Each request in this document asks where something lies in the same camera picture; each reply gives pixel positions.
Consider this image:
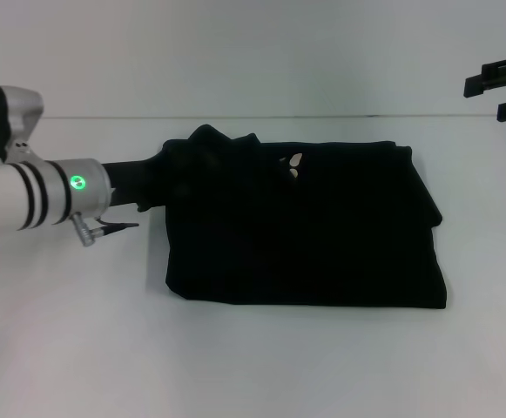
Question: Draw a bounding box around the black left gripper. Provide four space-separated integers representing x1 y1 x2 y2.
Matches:
99 150 169 213

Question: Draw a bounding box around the black shirt with FREE print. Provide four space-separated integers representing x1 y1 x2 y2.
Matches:
154 124 448 311

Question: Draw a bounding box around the left arm cable with silver plug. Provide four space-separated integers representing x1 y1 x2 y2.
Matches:
70 212 140 248

